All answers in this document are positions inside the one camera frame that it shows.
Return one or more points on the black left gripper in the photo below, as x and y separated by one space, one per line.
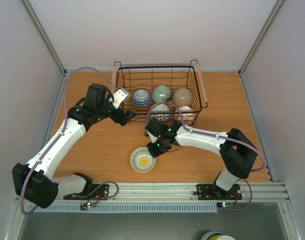
126 119

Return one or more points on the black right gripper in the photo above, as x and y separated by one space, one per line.
155 150

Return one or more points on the red patterned bowl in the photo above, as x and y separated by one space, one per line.
141 98

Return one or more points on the white bowl yellow suns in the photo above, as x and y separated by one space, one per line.
141 160

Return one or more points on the white bowl dark diamond pattern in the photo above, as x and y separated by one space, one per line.
160 112

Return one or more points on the mint green bowl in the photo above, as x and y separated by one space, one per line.
161 94

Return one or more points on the white bowl orange pattern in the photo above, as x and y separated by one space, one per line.
187 114

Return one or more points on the cream white bowl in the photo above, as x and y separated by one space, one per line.
182 97

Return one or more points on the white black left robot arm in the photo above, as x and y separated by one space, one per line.
35 181

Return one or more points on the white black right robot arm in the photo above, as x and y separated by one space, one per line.
237 152

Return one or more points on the white yellow container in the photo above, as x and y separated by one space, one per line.
215 235

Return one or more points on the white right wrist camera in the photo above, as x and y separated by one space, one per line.
153 138

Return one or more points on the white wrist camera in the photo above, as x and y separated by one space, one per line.
153 138
120 96

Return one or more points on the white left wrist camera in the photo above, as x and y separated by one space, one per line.
120 96

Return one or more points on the black wire dish rack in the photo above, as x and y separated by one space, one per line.
148 77

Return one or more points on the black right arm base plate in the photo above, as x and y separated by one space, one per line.
209 192

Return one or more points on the grey slotted cable duct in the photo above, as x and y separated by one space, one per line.
125 208

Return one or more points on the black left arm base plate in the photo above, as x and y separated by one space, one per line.
95 191

